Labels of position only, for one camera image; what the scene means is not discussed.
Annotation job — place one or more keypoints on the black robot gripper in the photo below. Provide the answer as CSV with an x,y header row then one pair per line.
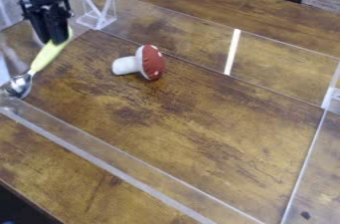
x,y
56,18

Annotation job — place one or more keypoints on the green handled metal spoon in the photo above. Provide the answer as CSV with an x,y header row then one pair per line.
x,y
19,86

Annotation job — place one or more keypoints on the red and white toy mushroom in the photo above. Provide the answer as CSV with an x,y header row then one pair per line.
x,y
148,62

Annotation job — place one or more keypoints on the clear acrylic triangle bracket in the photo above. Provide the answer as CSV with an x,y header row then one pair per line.
x,y
93,17

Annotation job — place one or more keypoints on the clear acrylic enclosure wall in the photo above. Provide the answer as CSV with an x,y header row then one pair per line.
x,y
211,145

